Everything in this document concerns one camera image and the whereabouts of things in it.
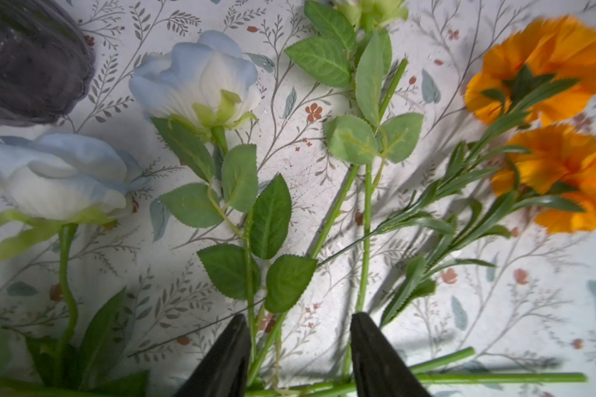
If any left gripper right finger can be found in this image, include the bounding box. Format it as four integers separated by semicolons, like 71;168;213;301
350;313;430;397

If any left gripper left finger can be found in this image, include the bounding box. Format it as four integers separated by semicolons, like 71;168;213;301
174;314;252;397

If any white rose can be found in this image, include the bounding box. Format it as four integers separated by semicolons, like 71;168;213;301
0;132;145;386
248;1;408;385
129;31;317;386

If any floral patterned table mat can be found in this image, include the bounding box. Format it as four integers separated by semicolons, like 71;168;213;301
0;0;596;397

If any purple ribbed glass vase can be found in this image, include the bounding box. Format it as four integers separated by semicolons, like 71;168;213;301
0;1;94;127

